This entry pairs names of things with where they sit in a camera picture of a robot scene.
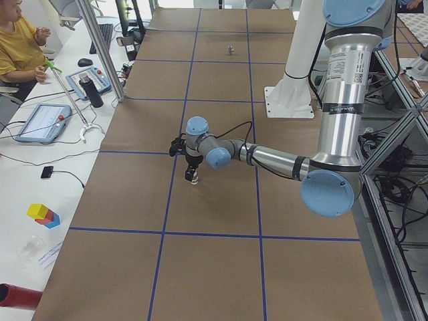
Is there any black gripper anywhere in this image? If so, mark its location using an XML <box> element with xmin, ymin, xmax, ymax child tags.
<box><xmin>185</xmin><ymin>155</ymin><xmax>202</xmax><ymax>181</ymax></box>

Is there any grey PPR valve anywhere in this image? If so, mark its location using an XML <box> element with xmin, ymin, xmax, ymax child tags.
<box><xmin>227</xmin><ymin>45</ymin><xmax>235</xmax><ymax>55</ymax></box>

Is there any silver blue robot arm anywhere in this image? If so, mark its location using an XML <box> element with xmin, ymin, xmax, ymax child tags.
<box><xmin>179</xmin><ymin>1</ymin><xmax>397</xmax><ymax>217</ymax></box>

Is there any brown paper table mat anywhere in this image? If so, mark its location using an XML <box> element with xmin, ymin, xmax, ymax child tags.
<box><xmin>34</xmin><ymin>9</ymin><xmax>382</xmax><ymax>320</ymax></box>

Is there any black water bottle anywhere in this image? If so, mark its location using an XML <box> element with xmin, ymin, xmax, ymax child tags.
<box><xmin>79</xmin><ymin>74</ymin><xmax>104</xmax><ymax>108</ymax></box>

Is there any far blue teach pendant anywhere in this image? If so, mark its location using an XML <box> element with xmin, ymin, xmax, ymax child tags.
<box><xmin>65</xmin><ymin>66</ymin><xmax>112</xmax><ymax>101</ymax></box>

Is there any blue teach pendant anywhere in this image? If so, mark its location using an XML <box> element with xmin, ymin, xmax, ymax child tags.
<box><xmin>15</xmin><ymin>104</ymin><xmax>72</xmax><ymax>143</ymax></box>
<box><xmin>65</xmin><ymin>66</ymin><xmax>112</xmax><ymax>101</ymax></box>

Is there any small black puck device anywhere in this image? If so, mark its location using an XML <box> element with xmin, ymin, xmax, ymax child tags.
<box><xmin>41</xmin><ymin>166</ymin><xmax>54</xmax><ymax>179</ymax></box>

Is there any blue wooden block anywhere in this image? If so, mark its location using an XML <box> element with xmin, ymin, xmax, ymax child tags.
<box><xmin>44</xmin><ymin>213</ymin><xmax>60</xmax><ymax>229</ymax></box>

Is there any red wooden block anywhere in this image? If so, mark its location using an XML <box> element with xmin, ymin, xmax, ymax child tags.
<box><xmin>35</xmin><ymin>210</ymin><xmax>55</xmax><ymax>225</ymax></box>

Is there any near blue teach pendant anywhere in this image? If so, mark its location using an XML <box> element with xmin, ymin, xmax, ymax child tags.
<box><xmin>15</xmin><ymin>104</ymin><xmax>72</xmax><ymax>143</ymax></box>

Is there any black computer mouse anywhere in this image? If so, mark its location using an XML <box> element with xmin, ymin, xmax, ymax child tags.
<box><xmin>78</xmin><ymin>58</ymin><xmax>93</xmax><ymax>67</ymax></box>

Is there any yellow wooden block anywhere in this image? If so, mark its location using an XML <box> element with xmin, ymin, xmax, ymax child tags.
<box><xmin>27</xmin><ymin>203</ymin><xmax>49</xmax><ymax>219</ymax></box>

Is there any black keyboard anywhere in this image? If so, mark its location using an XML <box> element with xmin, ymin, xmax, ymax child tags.
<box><xmin>89</xmin><ymin>23</ymin><xmax>114</xmax><ymax>54</ymax></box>

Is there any long reach grabber tool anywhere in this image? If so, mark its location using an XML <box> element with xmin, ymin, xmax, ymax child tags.
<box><xmin>46</xmin><ymin>60</ymin><xmax>105</xmax><ymax>143</ymax></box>

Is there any clear plastic bag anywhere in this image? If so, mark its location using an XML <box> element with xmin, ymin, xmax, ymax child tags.
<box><xmin>17</xmin><ymin>235</ymin><xmax>46</xmax><ymax>265</ymax></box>

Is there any person in yellow shirt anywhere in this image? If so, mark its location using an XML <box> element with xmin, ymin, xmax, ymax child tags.
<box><xmin>1</xmin><ymin>1</ymin><xmax>51</xmax><ymax>101</ymax></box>

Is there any red cylinder tube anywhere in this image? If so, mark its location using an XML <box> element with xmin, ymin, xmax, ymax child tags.
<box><xmin>1</xmin><ymin>284</ymin><xmax>43</xmax><ymax>310</ymax></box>

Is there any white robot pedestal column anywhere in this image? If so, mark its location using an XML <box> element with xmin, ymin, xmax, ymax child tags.
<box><xmin>264</xmin><ymin>0</ymin><xmax>326</xmax><ymax>119</ymax></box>

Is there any aluminium frame post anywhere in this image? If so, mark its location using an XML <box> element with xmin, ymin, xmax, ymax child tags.
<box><xmin>75</xmin><ymin>0</ymin><xmax>124</xmax><ymax>102</ymax></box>

